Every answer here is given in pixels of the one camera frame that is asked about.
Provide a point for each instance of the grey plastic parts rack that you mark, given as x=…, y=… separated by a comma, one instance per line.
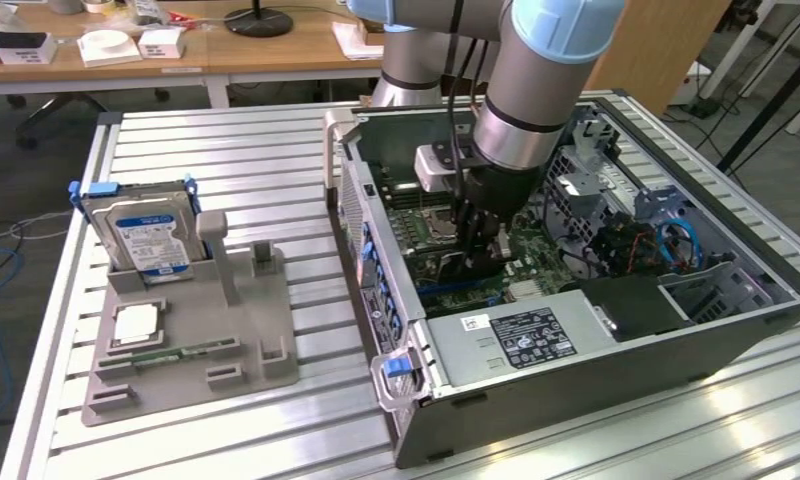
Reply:
x=194, y=320

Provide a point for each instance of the black chair base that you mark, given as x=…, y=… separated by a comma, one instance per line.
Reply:
x=28, y=137

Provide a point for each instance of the perforated metal disk bay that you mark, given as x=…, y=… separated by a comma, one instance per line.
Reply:
x=721, y=295

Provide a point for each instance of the hard disk in blue carrier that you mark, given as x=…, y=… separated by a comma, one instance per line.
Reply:
x=143, y=240

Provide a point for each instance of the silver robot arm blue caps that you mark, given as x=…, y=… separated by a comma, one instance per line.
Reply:
x=541, y=75

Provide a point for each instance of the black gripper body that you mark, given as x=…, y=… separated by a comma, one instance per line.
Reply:
x=501, y=192

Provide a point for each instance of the grey power supply unit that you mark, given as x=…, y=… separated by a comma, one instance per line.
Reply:
x=467, y=350

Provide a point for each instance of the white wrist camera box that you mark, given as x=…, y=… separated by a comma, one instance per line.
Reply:
x=434, y=167

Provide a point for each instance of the white paper stack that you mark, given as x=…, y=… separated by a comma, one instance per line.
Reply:
x=354, y=42

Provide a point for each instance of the white box black lid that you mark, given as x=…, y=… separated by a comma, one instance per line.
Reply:
x=23, y=47

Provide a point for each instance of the black open PC case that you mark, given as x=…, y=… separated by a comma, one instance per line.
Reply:
x=574, y=400

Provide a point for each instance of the black floor adapter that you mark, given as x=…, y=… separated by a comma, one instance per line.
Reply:
x=708, y=109

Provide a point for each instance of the black graphics card silver bracket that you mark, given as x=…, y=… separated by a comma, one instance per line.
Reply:
x=450, y=267

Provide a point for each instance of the blue expansion slot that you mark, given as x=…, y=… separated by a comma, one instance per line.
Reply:
x=441, y=291

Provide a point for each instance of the blue case latch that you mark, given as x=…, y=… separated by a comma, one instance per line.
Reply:
x=395, y=367

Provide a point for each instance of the black slanted pole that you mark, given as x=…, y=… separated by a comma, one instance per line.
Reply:
x=770, y=105

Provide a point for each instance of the loose green RAM stick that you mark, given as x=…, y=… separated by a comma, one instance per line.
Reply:
x=174, y=352

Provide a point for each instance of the white round holder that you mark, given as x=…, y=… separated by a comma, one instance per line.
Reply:
x=110, y=47

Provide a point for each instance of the small silver chipset heatsink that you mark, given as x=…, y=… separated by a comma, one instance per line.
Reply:
x=526, y=291

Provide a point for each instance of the green motherboard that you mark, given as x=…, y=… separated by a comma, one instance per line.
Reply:
x=541, y=250

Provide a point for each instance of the installed green RAM stick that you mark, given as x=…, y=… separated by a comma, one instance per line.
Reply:
x=401, y=187
x=430, y=248

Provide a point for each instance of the white floor box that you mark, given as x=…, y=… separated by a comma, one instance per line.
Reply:
x=690, y=85

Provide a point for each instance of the CPU socket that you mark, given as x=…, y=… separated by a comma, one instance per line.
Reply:
x=439, y=222

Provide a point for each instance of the black lamp base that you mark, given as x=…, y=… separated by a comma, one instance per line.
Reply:
x=261, y=25

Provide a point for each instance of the silver metal disk bay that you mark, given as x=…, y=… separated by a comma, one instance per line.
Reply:
x=577, y=200

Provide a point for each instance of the small white box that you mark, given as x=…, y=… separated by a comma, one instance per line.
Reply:
x=162, y=44

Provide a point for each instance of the silver CPU chip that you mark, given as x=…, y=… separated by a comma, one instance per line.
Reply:
x=137, y=325

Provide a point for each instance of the white table frame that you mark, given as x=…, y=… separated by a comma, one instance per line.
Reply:
x=726, y=52

